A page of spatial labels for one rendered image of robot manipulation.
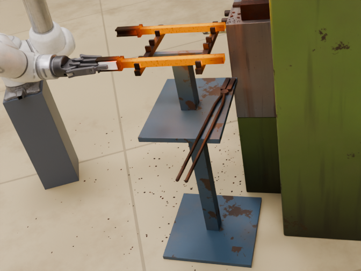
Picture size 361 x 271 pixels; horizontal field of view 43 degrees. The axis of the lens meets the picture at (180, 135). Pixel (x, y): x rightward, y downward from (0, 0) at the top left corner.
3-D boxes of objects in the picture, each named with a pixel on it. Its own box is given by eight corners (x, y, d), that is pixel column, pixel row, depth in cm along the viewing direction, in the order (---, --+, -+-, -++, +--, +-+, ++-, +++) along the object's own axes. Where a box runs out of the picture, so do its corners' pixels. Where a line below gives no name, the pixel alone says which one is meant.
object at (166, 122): (138, 142, 165) (137, 137, 164) (167, 82, 195) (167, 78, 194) (219, 143, 156) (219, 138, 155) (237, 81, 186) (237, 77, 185)
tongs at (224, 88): (187, 183, 141) (187, 180, 140) (175, 182, 142) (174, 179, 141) (236, 80, 183) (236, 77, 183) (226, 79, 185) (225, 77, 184)
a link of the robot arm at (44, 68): (41, 84, 163) (56, 84, 161) (32, 62, 157) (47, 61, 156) (52, 71, 170) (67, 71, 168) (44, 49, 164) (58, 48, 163)
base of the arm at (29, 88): (3, 106, 223) (-2, 96, 220) (8, 84, 241) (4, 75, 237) (40, 96, 224) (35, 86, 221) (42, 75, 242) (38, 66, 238)
